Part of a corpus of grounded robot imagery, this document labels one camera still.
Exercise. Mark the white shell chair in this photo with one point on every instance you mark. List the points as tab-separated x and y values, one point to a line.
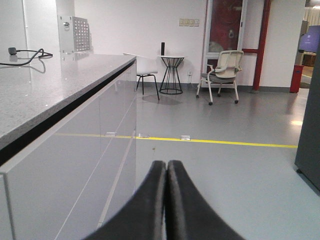
145	67

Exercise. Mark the wall switch panel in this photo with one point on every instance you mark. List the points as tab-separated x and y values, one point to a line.
187	22

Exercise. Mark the red vertical pipe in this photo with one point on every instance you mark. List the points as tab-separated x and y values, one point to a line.
261	46

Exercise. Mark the beige rolling office chair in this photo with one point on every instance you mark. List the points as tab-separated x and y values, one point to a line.
228	65

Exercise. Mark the perforated white metal box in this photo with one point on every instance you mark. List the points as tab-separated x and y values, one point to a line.
74	34

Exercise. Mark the dark grey cabinet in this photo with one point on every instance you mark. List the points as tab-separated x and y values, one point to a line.
307	157

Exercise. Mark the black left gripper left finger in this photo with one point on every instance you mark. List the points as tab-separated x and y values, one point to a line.
141	218

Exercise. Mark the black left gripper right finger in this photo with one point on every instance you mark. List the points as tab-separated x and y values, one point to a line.
188	216

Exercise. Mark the round wire side table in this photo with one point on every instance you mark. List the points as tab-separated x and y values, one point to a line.
171	84

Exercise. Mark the glass door with frame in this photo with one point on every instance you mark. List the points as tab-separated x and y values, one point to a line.
223	29

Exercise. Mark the glossy white kitchen island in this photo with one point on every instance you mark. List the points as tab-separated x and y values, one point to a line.
67	144

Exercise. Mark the red bin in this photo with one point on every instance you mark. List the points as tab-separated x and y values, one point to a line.
296	78

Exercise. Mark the purple display screen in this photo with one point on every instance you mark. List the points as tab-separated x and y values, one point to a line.
309	41

